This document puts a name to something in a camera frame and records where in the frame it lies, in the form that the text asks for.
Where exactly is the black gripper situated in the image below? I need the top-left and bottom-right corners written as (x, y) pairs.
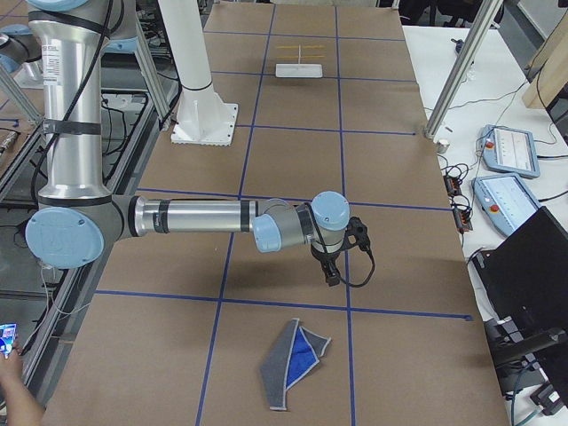
top-left (311, 241), bottom-right (347, 286)

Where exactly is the grey and blue towel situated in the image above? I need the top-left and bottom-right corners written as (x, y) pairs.
top-left (260, 318), bottom-right (332, 411)

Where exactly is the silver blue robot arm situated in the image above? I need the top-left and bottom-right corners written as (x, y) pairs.
top-left (1, 24), bottom-right (42, 73)
top-left (26, 1), bottom-right (356, 286)

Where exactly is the white rack with wooden bars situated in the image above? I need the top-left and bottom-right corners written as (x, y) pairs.
top-left (275, 44), bottom-right (325, 79)

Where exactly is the bystander hand with phone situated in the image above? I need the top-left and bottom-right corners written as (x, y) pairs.
top-left (1, 349), bottom-right (23, 391)

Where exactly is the black adapter with red ports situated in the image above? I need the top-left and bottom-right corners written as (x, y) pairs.
top-left (443, 176), bottom-right (462, 197)

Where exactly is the small metal cylinder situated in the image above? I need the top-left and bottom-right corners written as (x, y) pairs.
top-left (436, 139), bottom-right (450, 154)

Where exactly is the near blue teach pendant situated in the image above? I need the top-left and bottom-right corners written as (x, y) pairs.
top-left (472, 172), bottom-right (541, 237)

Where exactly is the blue teach pendant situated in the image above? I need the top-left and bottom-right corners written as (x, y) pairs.
top-left (472, 172), bottom-right (541, 237)
top-left (477, 124), bottom-right (540, 178)

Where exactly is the black monitor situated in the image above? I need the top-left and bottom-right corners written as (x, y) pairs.
top-left (473, 207), bottom-right (567, 402)

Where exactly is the far blue teach pendant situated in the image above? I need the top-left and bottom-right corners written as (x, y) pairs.
top-left (477, 124), bottom-right (540, 178)

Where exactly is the smartphone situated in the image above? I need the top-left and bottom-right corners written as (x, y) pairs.
top-left (0, 323), bottom-right (18, 359)

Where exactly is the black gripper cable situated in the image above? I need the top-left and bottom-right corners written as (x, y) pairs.
top-left (330, 248), bottom-right (376, 288)

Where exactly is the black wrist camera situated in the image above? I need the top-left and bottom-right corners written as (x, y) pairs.
top-left (345, 217), bottom-right (371, 252)

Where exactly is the white pedestal column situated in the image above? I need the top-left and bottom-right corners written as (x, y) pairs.
top-left (159, 0), bottom-right (239, 146)

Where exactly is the aluminium frame post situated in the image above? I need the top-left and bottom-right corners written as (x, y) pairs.
top-left (424, 0), bottom-right (503, 139)

